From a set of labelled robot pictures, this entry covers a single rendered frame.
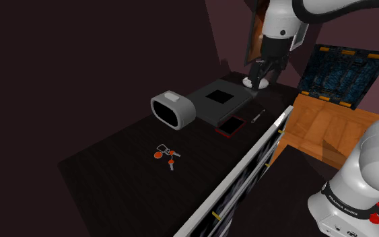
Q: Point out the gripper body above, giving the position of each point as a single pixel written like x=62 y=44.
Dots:
x=274 y=47

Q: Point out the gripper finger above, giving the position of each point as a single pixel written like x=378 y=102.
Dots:
x=257 y=77
x=277 y=70

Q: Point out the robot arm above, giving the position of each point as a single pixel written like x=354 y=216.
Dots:
x=356 y=183

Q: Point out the dark pen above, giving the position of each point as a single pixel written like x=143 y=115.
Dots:
x=258 y=116

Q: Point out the red-framed black phone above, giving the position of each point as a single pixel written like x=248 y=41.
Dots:
x=231 y=126

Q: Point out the dark grey flat box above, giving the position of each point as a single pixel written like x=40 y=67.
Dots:
x=205 y=105

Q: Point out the grey rounded alarm clock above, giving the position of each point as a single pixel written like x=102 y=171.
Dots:
x=177 y=110

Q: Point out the keys with orange tags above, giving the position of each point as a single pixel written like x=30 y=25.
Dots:
x=167 y=154

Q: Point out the dark chest of drawers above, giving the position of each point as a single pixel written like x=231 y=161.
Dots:
x=126 y=187

